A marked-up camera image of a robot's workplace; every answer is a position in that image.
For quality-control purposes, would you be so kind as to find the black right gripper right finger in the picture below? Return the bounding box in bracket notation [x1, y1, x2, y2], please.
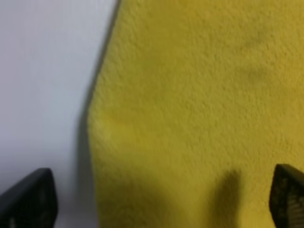
[269, 164, 304, 228]

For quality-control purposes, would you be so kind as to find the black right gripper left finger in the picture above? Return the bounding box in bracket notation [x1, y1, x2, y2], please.
[0, 168, 58, 228]

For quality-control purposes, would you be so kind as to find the yellow towel with black trim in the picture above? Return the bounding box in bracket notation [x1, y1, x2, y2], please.
[88, 0, 304, 228]

